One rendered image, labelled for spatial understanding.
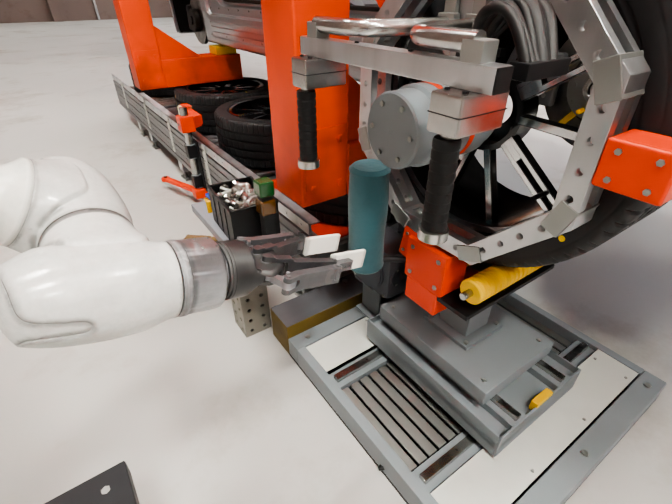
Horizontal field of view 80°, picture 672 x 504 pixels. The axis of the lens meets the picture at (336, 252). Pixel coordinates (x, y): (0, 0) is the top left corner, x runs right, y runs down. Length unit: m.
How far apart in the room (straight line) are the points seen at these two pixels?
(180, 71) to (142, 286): 2.58
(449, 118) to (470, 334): 0.80
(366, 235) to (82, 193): 0.56
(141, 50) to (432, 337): 2.38
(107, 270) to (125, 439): 0.97
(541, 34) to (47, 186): 0.59
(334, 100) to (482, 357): 0.79
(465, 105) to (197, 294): 0.37
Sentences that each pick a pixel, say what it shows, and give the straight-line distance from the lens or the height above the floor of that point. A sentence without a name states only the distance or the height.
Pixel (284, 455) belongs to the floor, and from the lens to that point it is 1.22.
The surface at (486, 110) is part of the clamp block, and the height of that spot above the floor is 0.93.
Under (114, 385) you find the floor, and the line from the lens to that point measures 1.51.
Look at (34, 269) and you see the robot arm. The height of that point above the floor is 0.85.
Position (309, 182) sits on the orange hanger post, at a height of 0.60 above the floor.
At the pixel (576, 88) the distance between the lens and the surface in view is 1.23.
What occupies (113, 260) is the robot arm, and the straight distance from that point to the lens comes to 0.44.
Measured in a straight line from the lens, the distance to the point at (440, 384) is 1.16.
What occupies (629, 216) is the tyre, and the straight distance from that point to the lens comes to 0.78.
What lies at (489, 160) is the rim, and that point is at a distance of 0.90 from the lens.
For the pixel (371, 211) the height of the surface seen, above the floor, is 0.65.
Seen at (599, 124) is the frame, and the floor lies 0.90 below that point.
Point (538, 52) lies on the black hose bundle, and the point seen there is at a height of 0.99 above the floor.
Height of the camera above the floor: 1.05
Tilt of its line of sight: 33 degrees down
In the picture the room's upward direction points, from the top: straight up
